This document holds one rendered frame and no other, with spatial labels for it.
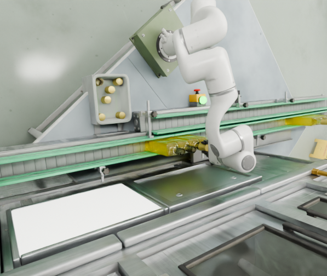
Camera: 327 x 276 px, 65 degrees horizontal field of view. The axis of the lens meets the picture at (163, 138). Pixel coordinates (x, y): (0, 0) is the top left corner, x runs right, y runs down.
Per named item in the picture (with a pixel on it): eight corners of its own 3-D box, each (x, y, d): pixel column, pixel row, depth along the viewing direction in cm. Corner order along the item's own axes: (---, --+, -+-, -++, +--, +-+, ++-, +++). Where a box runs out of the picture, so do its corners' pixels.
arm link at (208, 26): (181, 19, 92) (175, 7, 78) (218, 5, 89) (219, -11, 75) (191, 57, 93) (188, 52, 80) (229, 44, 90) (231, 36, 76)
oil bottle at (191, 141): (165, 146, 132) (191, 152, 114) (164, 135, 131) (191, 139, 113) (173, 144, 135) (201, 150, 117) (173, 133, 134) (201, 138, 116)
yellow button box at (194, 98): (188, 106, 154) (196, 106, 148) (188, 93, 153) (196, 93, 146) (198, 105, 157) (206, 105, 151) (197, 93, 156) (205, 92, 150)
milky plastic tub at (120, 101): (91, 124, 122) (97, 125, 115) (86, 75, 118) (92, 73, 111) (124, 120, 131) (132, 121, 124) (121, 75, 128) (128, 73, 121)
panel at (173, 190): (6, 218, 87) (13, 272, 59) (5, 210, 86) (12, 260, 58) (206, 166, 135) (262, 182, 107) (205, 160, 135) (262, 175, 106)
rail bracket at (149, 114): (139, 136, 122) (153, 139, 112) (137, 101, 120) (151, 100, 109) (145, 136, 124) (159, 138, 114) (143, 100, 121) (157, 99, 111)
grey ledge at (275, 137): (183, 159, 151) (195, 163, 142) (182, 145, 150) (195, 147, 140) (279, 138, 202) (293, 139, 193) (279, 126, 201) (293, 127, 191)
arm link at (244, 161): (229, 135, 79) (254, 123, 81) (212, 131, 89) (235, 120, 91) (242, 178, 83) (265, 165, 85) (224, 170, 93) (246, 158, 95)
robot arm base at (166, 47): (150, 40, 125) (168, 33, 112) (165, 23, 128) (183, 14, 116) (170, 64, 133) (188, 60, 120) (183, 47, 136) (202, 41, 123)
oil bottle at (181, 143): (155, 148, 128) (181, 155, 111) (154, 137, 128) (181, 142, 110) (164, 147, 131) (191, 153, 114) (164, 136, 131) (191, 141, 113)
